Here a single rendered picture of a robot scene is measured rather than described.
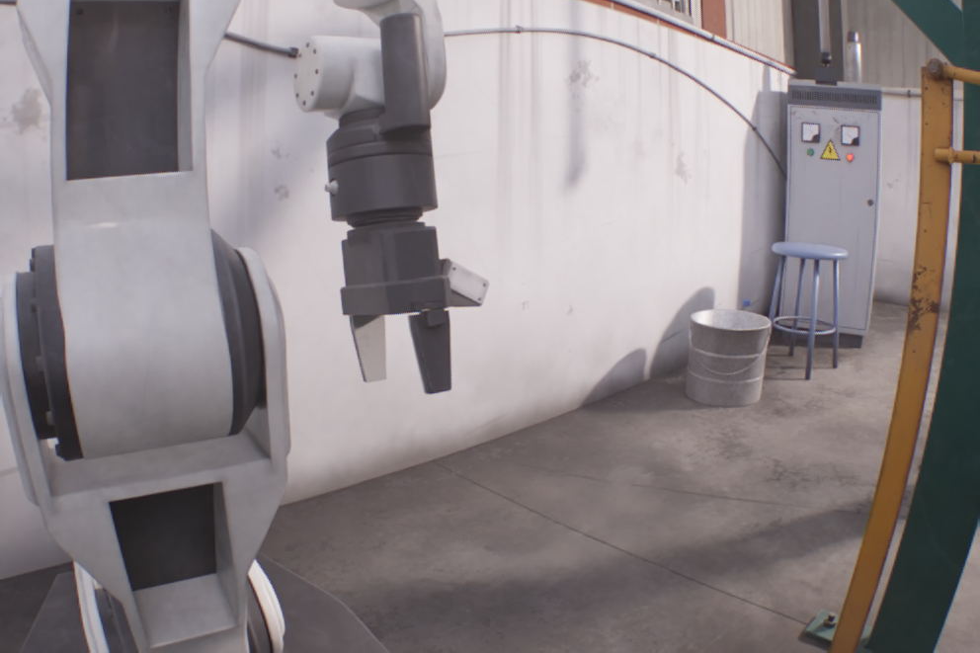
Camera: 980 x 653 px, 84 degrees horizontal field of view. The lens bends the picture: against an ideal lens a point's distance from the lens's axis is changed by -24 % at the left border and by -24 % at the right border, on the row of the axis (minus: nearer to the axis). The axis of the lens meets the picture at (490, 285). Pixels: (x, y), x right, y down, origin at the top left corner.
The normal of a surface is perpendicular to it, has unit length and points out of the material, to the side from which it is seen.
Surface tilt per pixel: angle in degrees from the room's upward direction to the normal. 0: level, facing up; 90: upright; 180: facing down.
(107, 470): 0
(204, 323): 68
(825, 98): 90
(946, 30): 90
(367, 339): 79
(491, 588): 0
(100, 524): 101
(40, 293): 45
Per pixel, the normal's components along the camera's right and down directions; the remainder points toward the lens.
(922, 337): -0.73, 0.12
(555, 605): 0.01, -0.98
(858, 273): -0.55, 0.15
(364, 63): 0.58, -0.04
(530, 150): 0.68, 0.15
